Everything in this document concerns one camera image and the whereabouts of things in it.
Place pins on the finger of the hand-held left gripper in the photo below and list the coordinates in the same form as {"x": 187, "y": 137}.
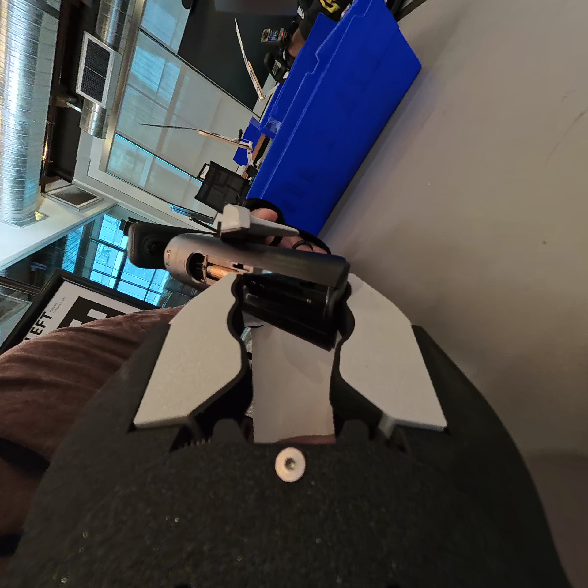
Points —
{"x": 239, "y": 223}

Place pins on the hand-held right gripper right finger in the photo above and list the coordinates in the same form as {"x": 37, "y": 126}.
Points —
{"x": 390, "y": 363}

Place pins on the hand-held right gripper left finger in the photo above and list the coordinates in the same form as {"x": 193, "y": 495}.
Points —
{"x": 193, "y": 363}

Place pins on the orange battery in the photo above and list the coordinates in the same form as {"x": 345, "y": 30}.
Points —
{"x": 218, "y": 273}

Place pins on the black remote control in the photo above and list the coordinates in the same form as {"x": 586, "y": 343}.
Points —
{"x": 294, "y": 262}

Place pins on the grey desk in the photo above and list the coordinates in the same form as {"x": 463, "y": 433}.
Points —
{"x": 482, "y": 183}

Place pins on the person's left hand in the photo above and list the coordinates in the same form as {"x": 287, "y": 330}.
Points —
{"x": 268, "y": 216}

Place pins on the black office chair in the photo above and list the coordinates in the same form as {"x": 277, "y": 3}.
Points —
{"x": 223, "y": 183}

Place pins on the blue plastic bin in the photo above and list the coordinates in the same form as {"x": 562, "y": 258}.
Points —
{"x": 330, "y": 115}
{"x": 241, "y": 154}

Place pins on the white air vent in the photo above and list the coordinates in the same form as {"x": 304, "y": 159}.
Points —
{"x": 95, "y": 66}
{"x": 73, "y": 197}

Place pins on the black white marker board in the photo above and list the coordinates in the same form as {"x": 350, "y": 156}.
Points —
{"x": 50, "y": 303}

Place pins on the black monitor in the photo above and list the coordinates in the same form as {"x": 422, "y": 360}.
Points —
{"x": 216, "y": 46}

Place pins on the thin silver ventilation duct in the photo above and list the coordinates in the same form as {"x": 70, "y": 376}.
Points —
{"x": 115, "y": 18}

